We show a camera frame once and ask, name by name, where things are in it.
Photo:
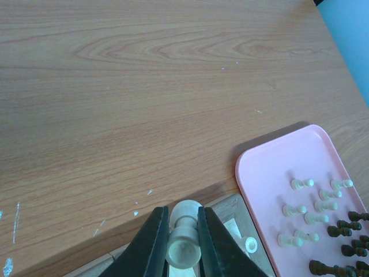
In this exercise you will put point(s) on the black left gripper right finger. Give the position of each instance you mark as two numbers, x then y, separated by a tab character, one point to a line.
220	254

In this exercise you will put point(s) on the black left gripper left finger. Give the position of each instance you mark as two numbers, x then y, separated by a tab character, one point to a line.
145	255

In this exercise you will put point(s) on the light wooden chess piece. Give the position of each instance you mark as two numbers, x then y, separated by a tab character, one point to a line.
251	244
285	241
289	210
297	184

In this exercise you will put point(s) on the light wooden rook piece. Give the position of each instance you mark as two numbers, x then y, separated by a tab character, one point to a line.
183	249

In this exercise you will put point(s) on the wooden chessboard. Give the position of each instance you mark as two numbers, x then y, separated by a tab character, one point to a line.
233	213

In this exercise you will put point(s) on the pink plastic tray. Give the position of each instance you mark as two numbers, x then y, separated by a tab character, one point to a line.
264	174

